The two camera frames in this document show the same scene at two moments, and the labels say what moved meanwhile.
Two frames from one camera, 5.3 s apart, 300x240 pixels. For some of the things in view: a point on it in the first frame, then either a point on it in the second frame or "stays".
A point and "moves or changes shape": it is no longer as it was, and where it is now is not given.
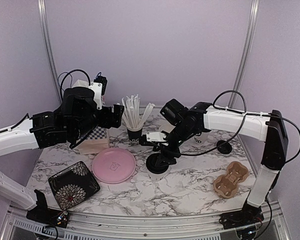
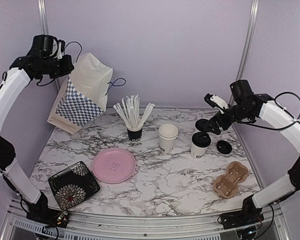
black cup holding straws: (134, 135) stays
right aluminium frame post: (243, 58) stays
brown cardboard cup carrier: (226, 185) stays
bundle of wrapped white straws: (130, 114) stays
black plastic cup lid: (225, 148) stays
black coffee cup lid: (156, 163) moves or changes shape
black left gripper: (107, 120) → (68, 66)
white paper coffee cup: (158, 177) moves or changes shape
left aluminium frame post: (46, 37) stays
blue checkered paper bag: (98, 140) → (81, 97)
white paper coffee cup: (201, 139) → (198, 152)
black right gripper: (165, 152) → (213, 120)
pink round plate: (113, 165) stays
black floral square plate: (73, 185) stays
